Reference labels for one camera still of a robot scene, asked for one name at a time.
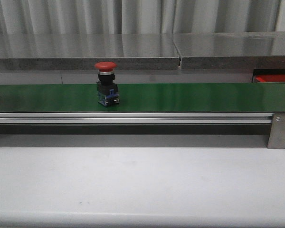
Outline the grey stone counter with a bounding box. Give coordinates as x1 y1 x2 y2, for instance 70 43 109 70
173 31 285 70
0 34 180 71

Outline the right grey stone counter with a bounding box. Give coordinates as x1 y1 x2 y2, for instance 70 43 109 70
173 31 285 70

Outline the red plastic bin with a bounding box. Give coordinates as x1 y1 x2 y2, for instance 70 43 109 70
252 74 285 83

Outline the steel conveyor support bracket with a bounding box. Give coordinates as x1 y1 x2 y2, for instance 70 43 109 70
267 113 285 149

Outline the red mushroom push button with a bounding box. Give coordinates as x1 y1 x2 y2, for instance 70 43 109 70
95 62 119 107

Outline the green conveyor belt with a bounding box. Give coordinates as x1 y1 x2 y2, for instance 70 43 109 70
0 83 285 113

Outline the left grey stone counter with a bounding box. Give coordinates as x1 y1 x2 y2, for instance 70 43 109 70
0 34 180 71

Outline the grey pleated curtain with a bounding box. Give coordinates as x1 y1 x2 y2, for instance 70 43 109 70
0 0 281 34

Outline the aluminium conveyor side rail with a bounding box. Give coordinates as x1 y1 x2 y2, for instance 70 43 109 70
0 112 273 124

